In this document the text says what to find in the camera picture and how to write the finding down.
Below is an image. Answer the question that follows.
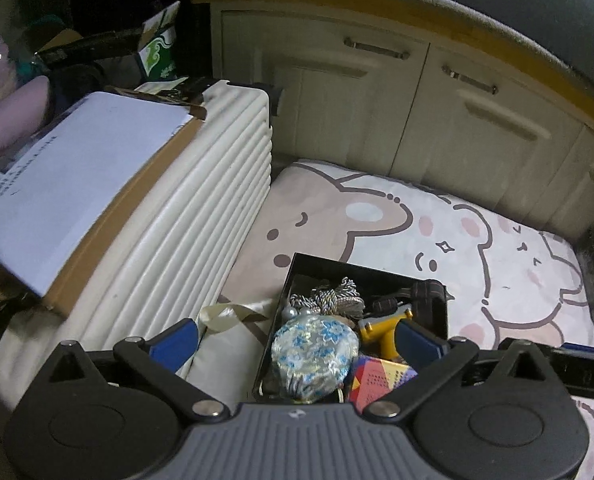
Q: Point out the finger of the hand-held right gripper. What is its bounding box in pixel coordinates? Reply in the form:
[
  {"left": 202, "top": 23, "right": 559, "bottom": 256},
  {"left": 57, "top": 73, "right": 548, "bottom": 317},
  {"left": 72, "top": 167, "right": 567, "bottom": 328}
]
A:
[{"left": 547, "top": 341, "right": 594, "bottom": 404}]

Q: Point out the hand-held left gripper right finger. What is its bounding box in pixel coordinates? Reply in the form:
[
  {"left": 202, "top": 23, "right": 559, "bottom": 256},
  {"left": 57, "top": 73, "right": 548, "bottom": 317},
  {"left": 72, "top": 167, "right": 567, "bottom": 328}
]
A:
[{"left": 363, "top": 317, "right": 555, "bottom": 424}]

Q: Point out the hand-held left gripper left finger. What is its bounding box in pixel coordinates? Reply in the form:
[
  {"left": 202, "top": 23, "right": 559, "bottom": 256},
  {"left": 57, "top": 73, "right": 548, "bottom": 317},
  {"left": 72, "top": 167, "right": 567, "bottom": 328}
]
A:
[{"left": 41, "top": 318, "right": 232, "bottom": 426}]

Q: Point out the yellow headlamp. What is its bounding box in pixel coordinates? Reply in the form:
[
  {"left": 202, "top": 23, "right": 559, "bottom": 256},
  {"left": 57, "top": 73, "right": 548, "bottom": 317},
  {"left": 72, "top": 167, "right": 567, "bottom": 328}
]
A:
[{"left": 359, "top": 280, "right": 448, "bottom": 362}]

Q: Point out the small colourful printed box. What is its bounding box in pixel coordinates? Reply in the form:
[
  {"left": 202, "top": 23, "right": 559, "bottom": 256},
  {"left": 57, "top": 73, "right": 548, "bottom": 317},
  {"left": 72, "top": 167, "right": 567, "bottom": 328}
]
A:
[{"left": 347, "top": 355, "right": 420, "bottom": 407}]

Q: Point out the grey braided rope knot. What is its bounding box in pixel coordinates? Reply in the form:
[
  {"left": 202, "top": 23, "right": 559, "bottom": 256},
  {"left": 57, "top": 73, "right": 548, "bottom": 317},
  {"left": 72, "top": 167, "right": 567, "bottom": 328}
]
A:
[{"left": 289, "top": 276, "right": 368, "bottom": 322}]

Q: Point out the blue floral fabric pouch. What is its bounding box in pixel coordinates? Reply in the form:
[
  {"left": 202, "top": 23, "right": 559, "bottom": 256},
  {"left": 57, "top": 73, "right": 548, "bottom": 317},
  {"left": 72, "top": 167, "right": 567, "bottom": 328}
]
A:
[{"left": 271, "top": 312, "right": 360, "bottom": 404}]

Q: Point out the black cardboard box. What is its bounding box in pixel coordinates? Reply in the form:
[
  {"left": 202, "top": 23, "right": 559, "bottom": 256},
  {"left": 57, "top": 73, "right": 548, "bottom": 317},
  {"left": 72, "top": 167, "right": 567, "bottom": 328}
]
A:
[{"left": 252, "top": 252, "right": 450, "bottom": 407}]

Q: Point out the cream ribbon bag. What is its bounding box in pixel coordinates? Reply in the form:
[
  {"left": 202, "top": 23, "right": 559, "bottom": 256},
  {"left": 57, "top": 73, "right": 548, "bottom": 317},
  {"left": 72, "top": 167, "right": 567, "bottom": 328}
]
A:
[{"left": 187, "top": 300, "right": 278, "bottom": 397}]

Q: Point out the bear printed blanket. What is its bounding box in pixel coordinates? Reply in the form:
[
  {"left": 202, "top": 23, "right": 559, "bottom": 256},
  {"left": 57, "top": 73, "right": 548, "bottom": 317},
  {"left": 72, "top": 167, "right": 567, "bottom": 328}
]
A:
[{"left": 217, "top": 159, "right": 594, "bottom": 441}]

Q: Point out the white ribbed suitcase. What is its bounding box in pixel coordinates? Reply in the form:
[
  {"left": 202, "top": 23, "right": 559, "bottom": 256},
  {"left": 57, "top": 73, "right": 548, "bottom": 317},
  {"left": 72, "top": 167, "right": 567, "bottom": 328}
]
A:
[{"left": 0, "top": 80, "right": 284, "bottom": 411}]

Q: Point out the brown cardboard carton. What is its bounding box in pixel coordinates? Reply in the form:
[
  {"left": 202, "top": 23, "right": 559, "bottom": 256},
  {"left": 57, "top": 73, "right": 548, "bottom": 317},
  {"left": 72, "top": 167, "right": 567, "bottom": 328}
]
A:
[{"left": 0, "top": 87, "right": 208, "bottom": 319}]

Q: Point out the white paper sheet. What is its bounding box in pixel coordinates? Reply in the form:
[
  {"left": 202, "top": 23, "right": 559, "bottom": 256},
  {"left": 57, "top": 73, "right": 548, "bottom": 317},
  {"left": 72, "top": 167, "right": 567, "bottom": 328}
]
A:
[{"left": 0, "top": 91, "right": 196, "bottom": 299}]

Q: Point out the cream cabinet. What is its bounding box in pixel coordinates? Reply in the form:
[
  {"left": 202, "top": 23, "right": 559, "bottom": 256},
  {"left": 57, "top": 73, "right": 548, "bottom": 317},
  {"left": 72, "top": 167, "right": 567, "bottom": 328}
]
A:
[{"left": 191, "top": 0, "right": 594, "bottom": 246}]

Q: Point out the pink cloth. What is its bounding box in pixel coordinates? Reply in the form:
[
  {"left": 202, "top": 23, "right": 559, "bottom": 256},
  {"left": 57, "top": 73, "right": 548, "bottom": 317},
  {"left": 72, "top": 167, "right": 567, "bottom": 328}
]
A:
[{"left": 0, "top": 27, "right": 52, "bottom": 172}]

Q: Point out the green and white carton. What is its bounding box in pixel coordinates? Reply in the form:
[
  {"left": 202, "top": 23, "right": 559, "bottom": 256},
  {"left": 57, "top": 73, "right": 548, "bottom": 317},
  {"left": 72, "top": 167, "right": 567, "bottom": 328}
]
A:
[{"left": 137, "top": 0, "right": 184, "bottom": 82}]

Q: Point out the black flat carton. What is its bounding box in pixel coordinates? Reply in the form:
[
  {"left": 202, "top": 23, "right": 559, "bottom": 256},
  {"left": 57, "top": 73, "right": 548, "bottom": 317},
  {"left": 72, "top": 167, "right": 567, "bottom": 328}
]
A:
[{"left": 34, "top": 30, "right": 148, "bottom": 67}]

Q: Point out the metal cabinet handle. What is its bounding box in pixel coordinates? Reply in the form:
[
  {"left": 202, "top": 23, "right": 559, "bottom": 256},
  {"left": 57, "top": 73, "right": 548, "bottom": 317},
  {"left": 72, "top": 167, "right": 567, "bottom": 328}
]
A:
[
  {"left": 344, "top": 37, "right": 410, "bottom": 59},
  {"left": 441, "top": 64, "right": 498, "bottom": 96}
]

